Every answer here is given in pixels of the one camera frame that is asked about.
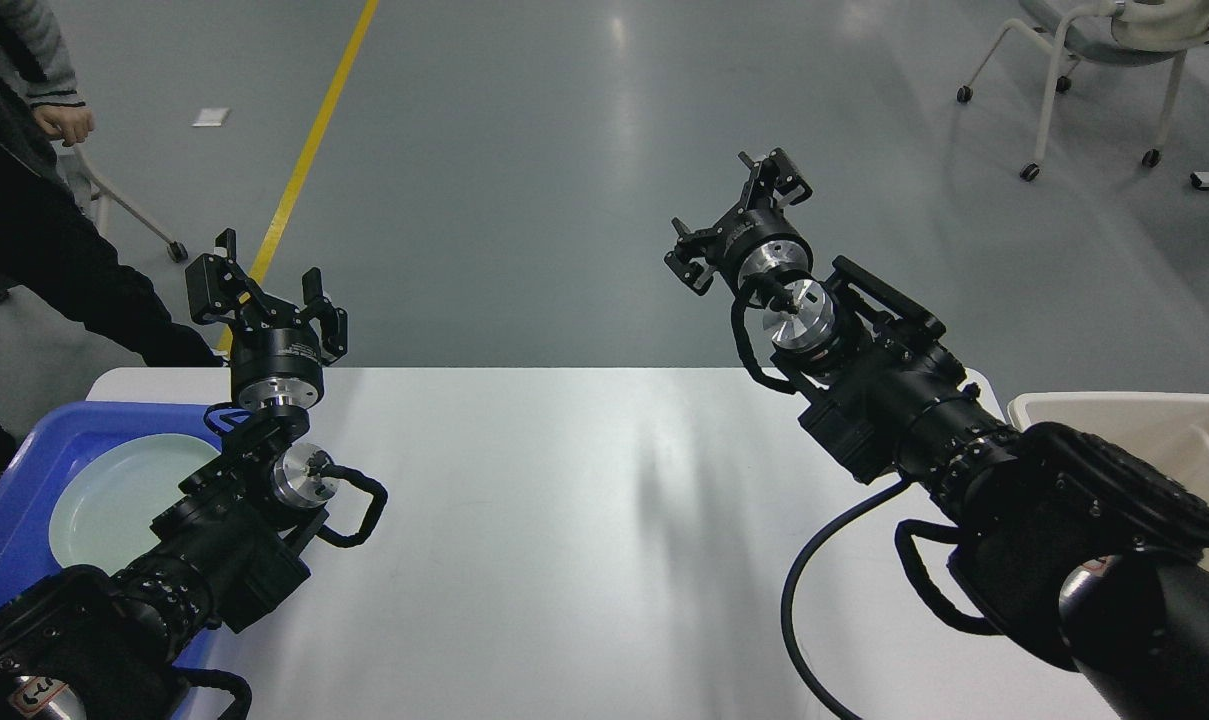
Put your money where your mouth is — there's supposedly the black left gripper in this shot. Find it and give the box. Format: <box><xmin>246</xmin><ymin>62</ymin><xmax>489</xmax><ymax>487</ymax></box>
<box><xmin>185</xmin><ymin>228</ymin><xmax>348</xmax><ymax>411</ymax></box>

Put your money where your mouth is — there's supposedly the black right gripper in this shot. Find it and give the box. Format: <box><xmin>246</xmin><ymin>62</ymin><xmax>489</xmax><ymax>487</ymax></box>
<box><xmin>664</xmin><ymin>149</ymin><xmax>814</xmax><ymax>296</ymax></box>

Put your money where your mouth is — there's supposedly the light green plate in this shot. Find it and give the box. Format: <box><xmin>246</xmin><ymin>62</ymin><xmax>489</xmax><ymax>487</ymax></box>
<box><xmin>48</xmin><ymin>432</ymin><xmax>219</xmax><ymax>574</ymax></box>

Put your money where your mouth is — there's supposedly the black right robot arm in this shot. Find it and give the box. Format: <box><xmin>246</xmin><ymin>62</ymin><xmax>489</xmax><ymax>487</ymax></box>
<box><xmin>664</xmin><ymin>149</ymin><xmax>1209</xmax><ymax>719</ymax></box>

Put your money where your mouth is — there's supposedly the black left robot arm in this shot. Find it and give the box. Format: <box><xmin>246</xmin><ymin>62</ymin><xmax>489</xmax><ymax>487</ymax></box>
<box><xmin>0</xmin><ymin>230</ymin><xmax>388</xmax><ymax>719</ymax></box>

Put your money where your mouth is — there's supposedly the person's bare hand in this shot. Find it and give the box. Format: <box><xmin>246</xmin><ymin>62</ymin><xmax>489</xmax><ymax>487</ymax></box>
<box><xmin>31</xmin><ymin>105</ymin><xmax>96</xmax><ymax>147</ymax></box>

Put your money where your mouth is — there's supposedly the white floor marker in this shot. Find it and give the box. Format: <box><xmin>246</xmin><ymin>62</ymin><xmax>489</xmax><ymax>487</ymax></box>
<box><xmin>191</xmin><ymin>108</ymin><xmax>232</xmax><ymax>128</ymax></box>

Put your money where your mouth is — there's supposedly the white stand leg with caster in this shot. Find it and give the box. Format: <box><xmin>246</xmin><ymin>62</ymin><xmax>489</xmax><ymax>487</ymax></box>
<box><xmin>54</xmin><ymin>143</ymin><xmax>189</xmax><ymax>265</ymax></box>

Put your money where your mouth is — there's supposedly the person in dark clothes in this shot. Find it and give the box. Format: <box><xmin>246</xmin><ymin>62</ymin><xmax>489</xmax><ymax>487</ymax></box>
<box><xmin>0</xmin><ymin>0</ymin><xmax>225</xmax><ymax>521</ymax></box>

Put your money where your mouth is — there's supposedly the blue plastic tray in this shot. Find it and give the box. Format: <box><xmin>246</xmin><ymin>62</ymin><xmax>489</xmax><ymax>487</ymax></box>
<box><xmin>0</xmin><ymin>402</ymin><xmax>221</xmax><ymax>677</ymax></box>

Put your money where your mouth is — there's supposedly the white office chair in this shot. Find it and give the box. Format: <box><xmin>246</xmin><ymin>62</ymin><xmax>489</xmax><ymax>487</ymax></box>
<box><xmin>956</xmin><ymin>1</ymin><xmax>1209</xmax><ymax>182</ymax></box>

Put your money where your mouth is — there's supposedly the beige plastic bin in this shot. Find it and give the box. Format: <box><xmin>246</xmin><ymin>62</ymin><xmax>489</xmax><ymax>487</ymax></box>
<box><xmin>1006</xmin><ymin>391</ymin><xmax>1209</xmax><ymax>571</ymax></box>

